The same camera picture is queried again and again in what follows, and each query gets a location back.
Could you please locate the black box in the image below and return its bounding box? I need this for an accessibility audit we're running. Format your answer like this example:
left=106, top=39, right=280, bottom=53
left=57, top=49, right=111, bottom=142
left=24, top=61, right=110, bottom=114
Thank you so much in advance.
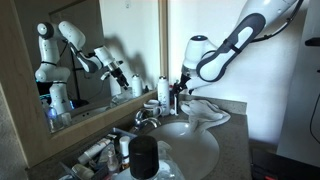
left=250, top=146, right=320, bottom=180

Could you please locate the small bottle with white cap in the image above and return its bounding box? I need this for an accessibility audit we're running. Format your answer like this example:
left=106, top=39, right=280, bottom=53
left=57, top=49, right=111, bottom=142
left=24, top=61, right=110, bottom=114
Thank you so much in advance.
left=118, top=135, right=132, bottom=168

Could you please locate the grey perforated plastic basket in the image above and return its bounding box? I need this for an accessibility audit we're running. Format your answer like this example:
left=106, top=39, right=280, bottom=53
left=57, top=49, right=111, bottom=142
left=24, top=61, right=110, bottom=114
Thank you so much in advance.
left=59, top=127, right=138, bottom=180

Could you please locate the small clear bottle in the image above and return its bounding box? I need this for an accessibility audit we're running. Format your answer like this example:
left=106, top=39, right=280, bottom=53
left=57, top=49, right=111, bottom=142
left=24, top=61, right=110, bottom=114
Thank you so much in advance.
left=106, top=148, right=120, bottom=175

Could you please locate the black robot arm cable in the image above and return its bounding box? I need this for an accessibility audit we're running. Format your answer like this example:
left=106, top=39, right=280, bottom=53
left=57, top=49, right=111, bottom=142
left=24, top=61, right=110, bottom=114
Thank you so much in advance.
left=251, top=0, right=305, bottom=44

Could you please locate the white sink basin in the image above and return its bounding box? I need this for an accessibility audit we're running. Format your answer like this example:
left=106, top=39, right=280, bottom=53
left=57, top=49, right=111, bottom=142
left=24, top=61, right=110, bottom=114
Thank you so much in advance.
left=144, top=120, right=221, bottom=180

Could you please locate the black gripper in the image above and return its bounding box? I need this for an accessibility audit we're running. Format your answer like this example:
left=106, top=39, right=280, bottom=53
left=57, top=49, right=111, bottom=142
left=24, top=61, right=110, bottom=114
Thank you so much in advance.
left=172, top=71, right=195, bottom=97

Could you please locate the white towel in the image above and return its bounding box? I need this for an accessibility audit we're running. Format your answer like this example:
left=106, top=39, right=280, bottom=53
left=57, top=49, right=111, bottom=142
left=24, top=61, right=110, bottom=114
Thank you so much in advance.
left=179, top=99, right=232, bottom=134

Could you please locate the white water bottle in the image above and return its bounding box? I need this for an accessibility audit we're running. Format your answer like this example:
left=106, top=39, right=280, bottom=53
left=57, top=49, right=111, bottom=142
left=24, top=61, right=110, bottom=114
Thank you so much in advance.
left=157, top=75, right=171, bottom=117

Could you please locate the pale toiletry tube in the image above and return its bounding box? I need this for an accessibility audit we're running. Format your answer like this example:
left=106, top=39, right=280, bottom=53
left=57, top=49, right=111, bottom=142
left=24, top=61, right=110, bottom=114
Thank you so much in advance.
left=71, top=163, right=95, bottom=180

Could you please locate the black white electric toothbrush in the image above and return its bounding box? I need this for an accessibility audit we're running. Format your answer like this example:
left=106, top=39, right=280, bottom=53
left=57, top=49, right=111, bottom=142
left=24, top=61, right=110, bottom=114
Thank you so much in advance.
left=173, top=93, right=180, bottom=116

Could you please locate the wood framed mirror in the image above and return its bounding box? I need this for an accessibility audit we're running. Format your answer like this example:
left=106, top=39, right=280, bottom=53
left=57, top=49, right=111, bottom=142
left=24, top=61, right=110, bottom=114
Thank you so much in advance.
left=0, top=0, right=169, bottom=169

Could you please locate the chrome faucet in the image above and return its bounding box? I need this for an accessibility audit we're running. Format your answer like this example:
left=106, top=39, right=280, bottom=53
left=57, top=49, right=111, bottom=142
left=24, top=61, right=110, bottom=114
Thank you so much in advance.
left=131, top=108, right=162, bottom=132

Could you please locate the black hanging cable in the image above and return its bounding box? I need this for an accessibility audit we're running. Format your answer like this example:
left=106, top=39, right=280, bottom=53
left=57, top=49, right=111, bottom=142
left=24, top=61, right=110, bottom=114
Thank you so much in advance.
left=309, top=91, right=320, bottom=146

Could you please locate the black wall bracket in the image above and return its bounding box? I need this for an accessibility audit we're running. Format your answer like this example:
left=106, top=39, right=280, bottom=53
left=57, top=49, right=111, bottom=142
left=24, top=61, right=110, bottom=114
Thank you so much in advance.
left=304, top=37, right=320, bottom=47

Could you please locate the white lotion bottle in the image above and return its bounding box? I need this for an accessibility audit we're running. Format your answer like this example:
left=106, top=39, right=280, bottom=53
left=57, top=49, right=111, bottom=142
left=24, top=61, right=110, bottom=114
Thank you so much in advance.
left=77, top=137, right=113, bottom=166

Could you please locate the white printed mug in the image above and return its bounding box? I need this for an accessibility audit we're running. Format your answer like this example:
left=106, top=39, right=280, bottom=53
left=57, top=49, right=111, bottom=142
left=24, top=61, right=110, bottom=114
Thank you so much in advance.
left=143, top=99, right=163, bottom=118

